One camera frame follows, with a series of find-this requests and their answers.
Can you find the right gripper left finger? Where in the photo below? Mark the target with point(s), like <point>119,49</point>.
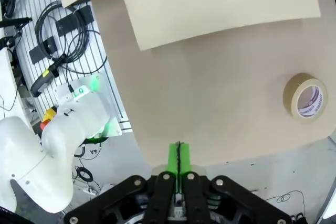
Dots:
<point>160,195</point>

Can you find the yellow red emergency stop button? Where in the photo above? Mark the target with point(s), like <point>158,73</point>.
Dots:
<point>48,116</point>

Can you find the brown packing tape roll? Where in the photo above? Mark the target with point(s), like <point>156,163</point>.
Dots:
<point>290,95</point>

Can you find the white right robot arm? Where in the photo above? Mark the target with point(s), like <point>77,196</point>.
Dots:
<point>31,155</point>

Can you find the brown cardboard box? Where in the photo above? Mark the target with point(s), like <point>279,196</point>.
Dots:
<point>210,11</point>

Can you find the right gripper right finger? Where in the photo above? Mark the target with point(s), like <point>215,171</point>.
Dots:
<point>195,195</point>

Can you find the aluminium slotted mounting plate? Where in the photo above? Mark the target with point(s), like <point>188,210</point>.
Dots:
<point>26,6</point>

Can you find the grey handheld enabling switch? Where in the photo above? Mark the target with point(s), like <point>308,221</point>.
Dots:
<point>42,82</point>

